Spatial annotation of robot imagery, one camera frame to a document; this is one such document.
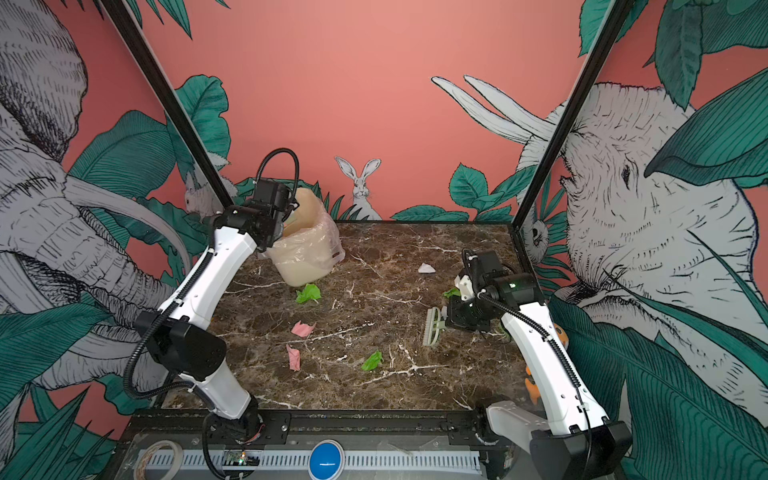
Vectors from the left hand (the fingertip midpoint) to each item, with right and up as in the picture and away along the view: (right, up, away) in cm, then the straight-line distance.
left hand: (248, 217), depth 77 cm
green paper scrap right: (+58, -23, +21) cm, 66 cm away
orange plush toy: (+76, -45, +5) cm, 89 cm away
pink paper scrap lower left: (+9, -40, +9) cm, 42 cm away
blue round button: (+22, -58, -8) cm, 63 cm away
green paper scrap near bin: (+10, -23, +21) cm, 33 cm away
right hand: (+50, -25, -6) cm, 57 cm away
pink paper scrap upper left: (+10, -34, +14) cm, 38 cm away
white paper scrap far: (+50, -15, +30) cm, 61 cm away
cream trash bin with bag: (+14, -7, +7) cm, 17 cm away
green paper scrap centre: (+32, -41, +7) cm, 53 cm away
